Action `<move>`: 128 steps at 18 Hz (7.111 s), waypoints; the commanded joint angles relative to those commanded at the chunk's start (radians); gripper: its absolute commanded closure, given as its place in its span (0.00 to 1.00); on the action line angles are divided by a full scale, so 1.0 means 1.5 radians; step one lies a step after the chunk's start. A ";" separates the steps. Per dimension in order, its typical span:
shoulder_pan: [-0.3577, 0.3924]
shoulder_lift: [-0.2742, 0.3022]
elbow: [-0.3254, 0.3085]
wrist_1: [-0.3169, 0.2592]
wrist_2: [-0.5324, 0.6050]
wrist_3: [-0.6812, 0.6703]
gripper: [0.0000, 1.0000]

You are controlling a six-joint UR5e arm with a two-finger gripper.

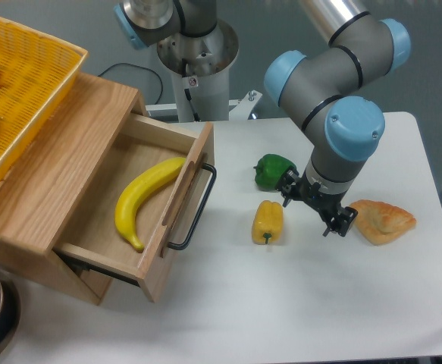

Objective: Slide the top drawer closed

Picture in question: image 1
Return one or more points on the yellow bell pepper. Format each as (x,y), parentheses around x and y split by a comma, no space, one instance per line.
(268,223)

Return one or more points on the yellow banana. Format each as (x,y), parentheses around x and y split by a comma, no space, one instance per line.
(137,192)

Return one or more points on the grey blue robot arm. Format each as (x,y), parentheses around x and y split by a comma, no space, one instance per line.
(318,94)

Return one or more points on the golden pastry turnover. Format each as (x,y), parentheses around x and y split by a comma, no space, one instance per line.
(381,223)

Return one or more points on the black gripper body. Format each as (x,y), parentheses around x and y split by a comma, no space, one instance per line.
(316,195)

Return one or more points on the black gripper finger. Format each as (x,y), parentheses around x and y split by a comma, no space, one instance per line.
(287,186)
(338,219)

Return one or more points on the yellow plastic basket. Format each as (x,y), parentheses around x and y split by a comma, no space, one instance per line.
(37,71)

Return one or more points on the wooden top drawer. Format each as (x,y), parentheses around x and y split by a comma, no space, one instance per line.
(141,206)

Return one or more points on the green bell pepper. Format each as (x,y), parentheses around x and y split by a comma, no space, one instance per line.
(269,170)

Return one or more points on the wooden drawer cabinet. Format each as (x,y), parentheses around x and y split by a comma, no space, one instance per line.
(41,191)

